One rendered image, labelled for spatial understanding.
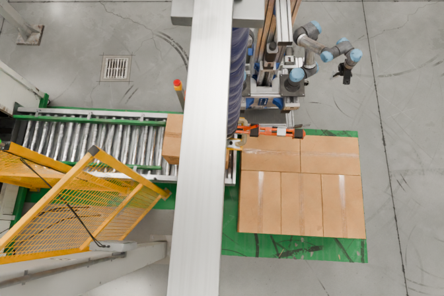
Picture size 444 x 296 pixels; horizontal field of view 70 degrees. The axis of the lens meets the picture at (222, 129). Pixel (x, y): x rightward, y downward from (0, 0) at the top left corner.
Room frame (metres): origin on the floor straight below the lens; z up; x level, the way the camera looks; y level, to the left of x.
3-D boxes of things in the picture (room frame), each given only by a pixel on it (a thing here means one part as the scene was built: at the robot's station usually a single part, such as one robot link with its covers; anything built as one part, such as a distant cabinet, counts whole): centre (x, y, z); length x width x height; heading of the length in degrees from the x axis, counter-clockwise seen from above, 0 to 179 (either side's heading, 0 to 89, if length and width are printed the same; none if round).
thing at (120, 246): (-0.06, 0.70, 1.62); 0.20 x 0.05 x 0.30; 85
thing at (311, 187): (0.43, -0.76, 0.34); 1.20 x 1.00 x 0.40; 85
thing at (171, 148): (0.82, 0.23, 0.75); 0.60 x 0.40 x 0.40; 82
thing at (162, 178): (0.56, 1.07, 0.50); 2.31 x 0.05 x 0.19; 85
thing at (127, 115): (1.21, 1.01, 0.50); 2.31 x 0.05 x 0.19; 85
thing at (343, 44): (1.16, -0.85, 1.82); 0.11 x 0.11 x 0.08; 27
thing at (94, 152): (0.16, 0.94, 1.05); 0.87 x 0.10 x 2.10; 137
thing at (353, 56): (1.08, -0.91, 1.82); 0.09 x 0.08 x 0.11; 27
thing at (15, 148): (0.52, 1.68, 1.05); 1.17 x 0.10 x 2.10; 85
